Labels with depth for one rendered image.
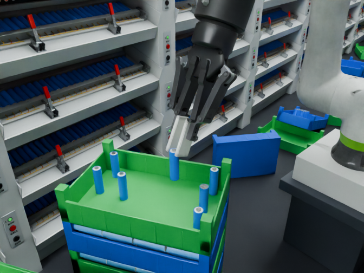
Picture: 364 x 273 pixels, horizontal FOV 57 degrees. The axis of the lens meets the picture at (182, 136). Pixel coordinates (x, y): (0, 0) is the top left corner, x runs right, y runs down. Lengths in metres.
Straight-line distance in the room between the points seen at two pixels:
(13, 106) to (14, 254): 0.45
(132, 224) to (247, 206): 0.90
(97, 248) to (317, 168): 0.70
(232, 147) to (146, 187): 0.81
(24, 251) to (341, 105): 1.06
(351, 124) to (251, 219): 0.57
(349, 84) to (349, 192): 0.31
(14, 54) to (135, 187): 0.47
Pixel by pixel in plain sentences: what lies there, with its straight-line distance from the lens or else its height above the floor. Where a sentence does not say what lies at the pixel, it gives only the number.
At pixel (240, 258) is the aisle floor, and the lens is 1.27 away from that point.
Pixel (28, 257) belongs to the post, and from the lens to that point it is 1.24.
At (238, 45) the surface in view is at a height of 0.51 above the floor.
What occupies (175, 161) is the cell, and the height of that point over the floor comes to 0.61.
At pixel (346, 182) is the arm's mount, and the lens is 1.10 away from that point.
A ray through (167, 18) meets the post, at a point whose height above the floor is 0.72.
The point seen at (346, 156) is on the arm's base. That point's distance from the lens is 1.13.
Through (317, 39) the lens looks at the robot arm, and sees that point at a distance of 1.06.
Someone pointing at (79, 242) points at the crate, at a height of 0.43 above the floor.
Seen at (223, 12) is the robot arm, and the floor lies 0.86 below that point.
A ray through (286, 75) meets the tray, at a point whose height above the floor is 0.14.
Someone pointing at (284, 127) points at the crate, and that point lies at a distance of 2.07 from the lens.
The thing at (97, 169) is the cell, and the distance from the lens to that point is 0.73.
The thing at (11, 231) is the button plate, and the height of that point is 0.22.
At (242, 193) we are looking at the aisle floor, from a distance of 1.53.
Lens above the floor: 0.95
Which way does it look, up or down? 29 degrees down
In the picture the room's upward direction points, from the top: straight up
